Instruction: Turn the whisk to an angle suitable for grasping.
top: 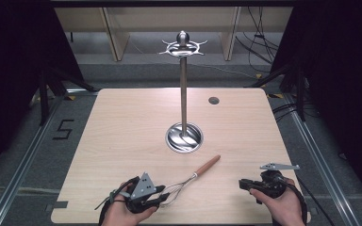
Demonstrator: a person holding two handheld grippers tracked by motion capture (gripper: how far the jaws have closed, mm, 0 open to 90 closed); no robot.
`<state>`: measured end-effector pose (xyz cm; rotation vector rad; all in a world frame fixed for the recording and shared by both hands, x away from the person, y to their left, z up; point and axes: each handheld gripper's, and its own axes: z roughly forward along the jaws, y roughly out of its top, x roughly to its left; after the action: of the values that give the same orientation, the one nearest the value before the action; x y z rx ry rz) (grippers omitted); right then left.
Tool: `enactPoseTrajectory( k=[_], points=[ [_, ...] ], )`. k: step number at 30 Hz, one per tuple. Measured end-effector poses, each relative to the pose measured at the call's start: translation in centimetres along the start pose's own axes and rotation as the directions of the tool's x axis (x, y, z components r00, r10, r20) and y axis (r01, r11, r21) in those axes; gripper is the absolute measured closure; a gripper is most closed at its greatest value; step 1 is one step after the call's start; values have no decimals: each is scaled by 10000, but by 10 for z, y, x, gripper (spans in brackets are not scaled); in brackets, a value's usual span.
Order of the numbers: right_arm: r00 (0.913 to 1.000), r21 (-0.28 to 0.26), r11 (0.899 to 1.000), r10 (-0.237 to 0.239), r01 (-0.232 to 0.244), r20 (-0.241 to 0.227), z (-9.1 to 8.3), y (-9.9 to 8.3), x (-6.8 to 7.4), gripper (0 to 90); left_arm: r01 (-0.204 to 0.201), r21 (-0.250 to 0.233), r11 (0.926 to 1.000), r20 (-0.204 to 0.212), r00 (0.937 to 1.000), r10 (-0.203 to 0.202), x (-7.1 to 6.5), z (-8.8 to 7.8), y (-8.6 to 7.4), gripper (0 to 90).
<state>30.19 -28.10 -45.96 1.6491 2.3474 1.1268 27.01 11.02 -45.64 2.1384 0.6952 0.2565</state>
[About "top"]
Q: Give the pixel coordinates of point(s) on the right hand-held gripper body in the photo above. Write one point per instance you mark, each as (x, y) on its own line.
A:
(271, 185)

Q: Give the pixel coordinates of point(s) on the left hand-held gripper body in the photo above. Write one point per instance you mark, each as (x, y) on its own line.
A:
(143, 187)

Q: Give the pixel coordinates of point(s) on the person's right hand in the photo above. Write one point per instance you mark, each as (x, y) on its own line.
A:
(284, 208)

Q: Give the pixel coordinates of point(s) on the person's left hand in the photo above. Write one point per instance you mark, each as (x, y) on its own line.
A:
(118, 213)

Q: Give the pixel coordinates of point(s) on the steel utensil hanging stand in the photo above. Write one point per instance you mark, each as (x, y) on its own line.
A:
(184, 125)

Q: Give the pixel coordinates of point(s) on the black metal stand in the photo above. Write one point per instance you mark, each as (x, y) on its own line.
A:
(45, 94)
(298, 91)

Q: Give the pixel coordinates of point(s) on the light wooden shelf unit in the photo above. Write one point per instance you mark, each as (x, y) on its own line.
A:
(116, 37)

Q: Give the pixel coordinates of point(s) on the aluminium floor rail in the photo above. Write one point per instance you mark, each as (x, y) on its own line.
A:
(22, 166)
(322, 169)

